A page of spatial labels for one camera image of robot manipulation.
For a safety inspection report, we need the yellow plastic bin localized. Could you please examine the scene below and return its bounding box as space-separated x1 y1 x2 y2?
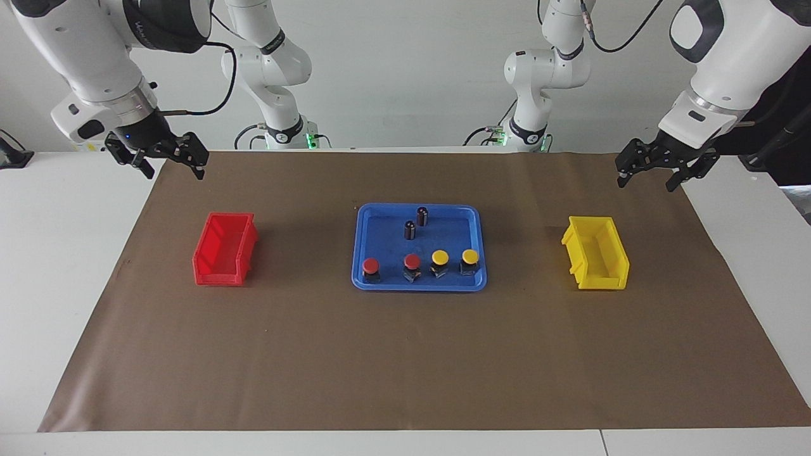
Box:
561 216 630 291

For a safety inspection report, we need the red plastic bin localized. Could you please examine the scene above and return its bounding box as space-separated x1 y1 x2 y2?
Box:
192 212 259 287

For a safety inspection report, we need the black desk clamp device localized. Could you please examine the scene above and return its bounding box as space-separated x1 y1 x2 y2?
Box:
0 130 34 170

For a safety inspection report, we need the blue plastic tray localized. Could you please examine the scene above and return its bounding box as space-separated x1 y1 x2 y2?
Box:
352 203 488 292

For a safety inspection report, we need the brown paper table mat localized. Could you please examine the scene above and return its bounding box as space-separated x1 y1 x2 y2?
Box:
38 150 811 433

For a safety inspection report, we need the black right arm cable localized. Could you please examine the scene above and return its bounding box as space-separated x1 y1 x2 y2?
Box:
158 9 238 117

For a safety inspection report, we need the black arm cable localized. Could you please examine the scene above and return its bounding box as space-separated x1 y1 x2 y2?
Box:
158 9 238 117
580 0 664 54

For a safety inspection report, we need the black right base cable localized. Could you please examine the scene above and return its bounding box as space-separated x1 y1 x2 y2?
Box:
233 123 270 151

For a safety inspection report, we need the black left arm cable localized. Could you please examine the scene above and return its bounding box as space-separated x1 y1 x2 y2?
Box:
580 0 664 54

